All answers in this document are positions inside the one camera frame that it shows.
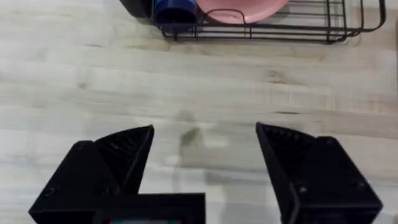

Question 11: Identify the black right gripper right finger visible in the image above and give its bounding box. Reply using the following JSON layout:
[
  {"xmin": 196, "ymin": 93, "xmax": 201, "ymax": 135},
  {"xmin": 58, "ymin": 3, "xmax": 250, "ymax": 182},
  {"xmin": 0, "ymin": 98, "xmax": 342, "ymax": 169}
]
[{"xmin": 255, "ymin": 122, "xmax": 384, "ymax": 224}]

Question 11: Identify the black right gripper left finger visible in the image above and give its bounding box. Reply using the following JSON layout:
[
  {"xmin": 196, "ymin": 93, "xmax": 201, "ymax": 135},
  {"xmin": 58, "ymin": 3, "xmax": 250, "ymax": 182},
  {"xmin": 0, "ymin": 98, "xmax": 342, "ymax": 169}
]
[{"xmin": 28, "ymin": 124, "xmax": 155, "ymax": 224}]

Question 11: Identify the blue cup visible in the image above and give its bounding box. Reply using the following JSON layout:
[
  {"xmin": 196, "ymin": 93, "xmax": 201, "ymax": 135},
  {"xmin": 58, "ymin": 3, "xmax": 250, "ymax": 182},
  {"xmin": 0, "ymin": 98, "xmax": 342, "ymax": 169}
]
[{"xmin": 153, "ymin": 0, "xmax": 199, "ymax": 26}]

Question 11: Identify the pink plate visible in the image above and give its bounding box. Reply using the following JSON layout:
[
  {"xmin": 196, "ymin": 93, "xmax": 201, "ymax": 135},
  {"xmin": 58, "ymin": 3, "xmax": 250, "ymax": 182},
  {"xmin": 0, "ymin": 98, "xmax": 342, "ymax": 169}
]
[{"xmin": 196, "ymin": 0, "xmax": 289, "ymax": 25}]

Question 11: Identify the black wire dish rack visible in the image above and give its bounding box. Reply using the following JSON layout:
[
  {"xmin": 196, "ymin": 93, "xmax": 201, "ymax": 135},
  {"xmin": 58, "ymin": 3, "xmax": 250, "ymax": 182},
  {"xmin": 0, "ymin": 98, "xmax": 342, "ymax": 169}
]
[{"xmin": 119, "ymin": 0, "xmax": 387, "ymax": 44}]

